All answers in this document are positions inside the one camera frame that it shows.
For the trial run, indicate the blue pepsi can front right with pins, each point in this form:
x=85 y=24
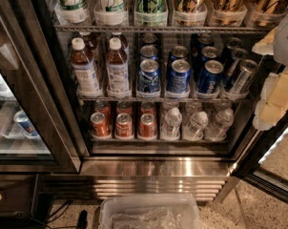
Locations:
x=209 y=77

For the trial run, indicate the blue patterned can back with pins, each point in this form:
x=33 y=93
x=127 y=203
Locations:
x=148 y=39

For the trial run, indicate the tea bottle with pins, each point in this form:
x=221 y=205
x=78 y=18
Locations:
x=117 y=67
x=90 y=41
x=123 y=39
x=82 y=60

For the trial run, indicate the water bottle front middle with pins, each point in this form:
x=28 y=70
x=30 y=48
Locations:
x=194 y=130

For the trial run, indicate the stainless steel fridge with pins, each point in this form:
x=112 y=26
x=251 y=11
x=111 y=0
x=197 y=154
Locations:
x=208 y=170

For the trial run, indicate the orange soda can front right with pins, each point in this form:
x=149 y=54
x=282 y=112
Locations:
x=147 y=125

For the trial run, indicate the tea bottle back right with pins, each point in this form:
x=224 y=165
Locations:
x=123 y=39

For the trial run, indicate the clear plastic bin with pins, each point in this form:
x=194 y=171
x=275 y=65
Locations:
x=151 y=211

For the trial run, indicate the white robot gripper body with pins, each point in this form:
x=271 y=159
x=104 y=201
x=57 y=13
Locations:
x=286 y=40

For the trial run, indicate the glass fridge door left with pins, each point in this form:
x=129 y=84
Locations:
x=34 y=79

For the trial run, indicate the blue pepsi can back middle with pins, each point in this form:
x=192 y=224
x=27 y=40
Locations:
x=177 y=52

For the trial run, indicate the redbull can second row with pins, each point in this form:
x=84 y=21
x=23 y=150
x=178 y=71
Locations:
x=237 y=55

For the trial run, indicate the blue pepsi can front middle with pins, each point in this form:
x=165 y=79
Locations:
x=178 y=77

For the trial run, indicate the blue patterned can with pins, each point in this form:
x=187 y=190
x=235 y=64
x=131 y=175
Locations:
x=148 y=52
x=148 y=39
x=148 y=80

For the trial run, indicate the blue pepsi can back right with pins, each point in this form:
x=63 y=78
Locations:
x=199 y=41

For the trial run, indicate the white tall can left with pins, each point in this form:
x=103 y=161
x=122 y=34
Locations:
x=73 y=11

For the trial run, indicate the redbull can back row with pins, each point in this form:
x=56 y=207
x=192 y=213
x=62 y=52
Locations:
x=232 y=42

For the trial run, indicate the tea bottle front right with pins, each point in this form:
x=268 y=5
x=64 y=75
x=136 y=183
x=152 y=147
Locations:
x=117 y=67

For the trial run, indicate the orange soda can front middle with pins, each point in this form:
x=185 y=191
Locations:
x=124 y=125

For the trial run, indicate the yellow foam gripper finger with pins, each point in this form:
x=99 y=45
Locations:
x=273 y=103
x=265 y=45

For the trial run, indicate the orange soda can back middle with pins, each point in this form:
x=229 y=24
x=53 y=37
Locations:
x=124 y=107

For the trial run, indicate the silver blue redbull can front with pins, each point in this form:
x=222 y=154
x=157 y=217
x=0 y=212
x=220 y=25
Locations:
x=242 y=77

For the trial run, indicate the orange soda can back left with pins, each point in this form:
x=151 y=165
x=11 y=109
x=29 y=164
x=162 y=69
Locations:
x=104 y=107

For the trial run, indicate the blue white can behind glass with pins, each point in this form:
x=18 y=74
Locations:
x=23 y=121

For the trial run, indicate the tea bottle back left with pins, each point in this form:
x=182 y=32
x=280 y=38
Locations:
x=90 y=41

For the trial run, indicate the green tall can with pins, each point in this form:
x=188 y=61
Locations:
x=150 y=12

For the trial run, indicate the tea bottle front left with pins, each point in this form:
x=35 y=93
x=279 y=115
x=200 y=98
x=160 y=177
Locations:
x=82 y=60

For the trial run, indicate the orange soda can front left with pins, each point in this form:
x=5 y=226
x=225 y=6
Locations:
x=99 y=124

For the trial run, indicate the water bottle front right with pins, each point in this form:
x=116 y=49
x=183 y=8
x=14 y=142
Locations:
x=217 y=129

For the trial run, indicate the white tall can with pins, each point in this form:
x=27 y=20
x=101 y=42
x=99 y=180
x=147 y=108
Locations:
x=110 y=12
x=73 y=11

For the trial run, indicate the blue pepsi can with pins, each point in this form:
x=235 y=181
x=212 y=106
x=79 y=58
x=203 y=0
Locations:
x=178 y=77
x=199 y=41
x=209 y=77
x=206 y=54
x=177 y=52

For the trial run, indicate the orange soda can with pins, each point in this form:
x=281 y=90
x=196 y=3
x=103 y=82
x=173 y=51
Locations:
x=99 y=124
x=124 y=125
x=124 y=107
x=104 y=107
x=147 y=125
x=147 y=107

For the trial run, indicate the gold tall can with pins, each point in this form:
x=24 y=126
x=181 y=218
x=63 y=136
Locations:
x=188 y=12
x=228 y=2
x=265 y=13

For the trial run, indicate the blue patterned can front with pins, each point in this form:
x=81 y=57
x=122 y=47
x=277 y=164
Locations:
x=148 y=80

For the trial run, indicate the orange soda can back right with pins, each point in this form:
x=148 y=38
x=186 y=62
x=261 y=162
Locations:
x=147 y=107

